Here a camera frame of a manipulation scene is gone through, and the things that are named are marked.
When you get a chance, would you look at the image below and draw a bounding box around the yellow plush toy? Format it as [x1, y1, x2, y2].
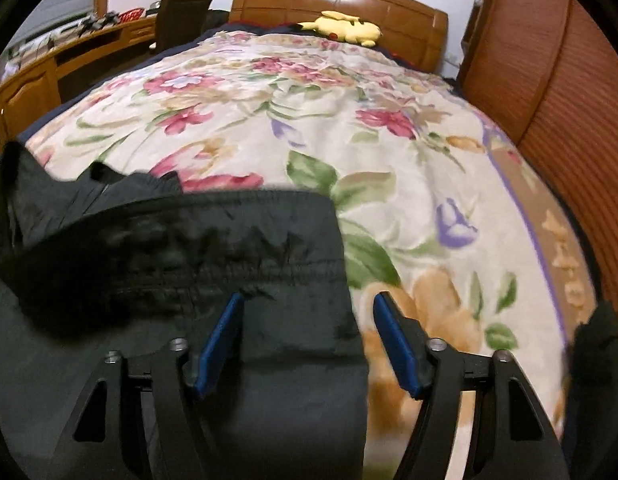
[298, 11, 382, 48]

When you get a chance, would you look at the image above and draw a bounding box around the red basket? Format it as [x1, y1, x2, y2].
[118, 8, 144, 23]

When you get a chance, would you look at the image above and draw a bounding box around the grey window blind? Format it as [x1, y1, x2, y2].
[8, 0, 94, 48]

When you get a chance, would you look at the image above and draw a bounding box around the navy bed sheet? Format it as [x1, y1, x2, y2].
[18, 22, 310, 141]

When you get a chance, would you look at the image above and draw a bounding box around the dark folded clothes pile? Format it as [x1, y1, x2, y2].
[562, 301, 618, 479]

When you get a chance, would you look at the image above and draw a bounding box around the wooden desk cabinet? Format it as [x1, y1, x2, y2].
[0, 18, 155, 151]

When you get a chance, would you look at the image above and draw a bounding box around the floral bed blanket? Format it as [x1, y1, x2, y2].
[27, 30, 594, 479]

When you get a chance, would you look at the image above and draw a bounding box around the wooden headboard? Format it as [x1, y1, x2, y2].
[229, 0, 448, 73]

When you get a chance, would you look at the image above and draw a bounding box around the wooden louvered wardrobe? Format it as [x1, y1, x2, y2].
[459, 0, 618, 312]

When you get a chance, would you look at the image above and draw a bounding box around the black jacket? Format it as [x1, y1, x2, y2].
[0, 142, 367, 479]

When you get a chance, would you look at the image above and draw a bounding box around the dark wooden chair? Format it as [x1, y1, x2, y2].
[154, 0, 213, 53]

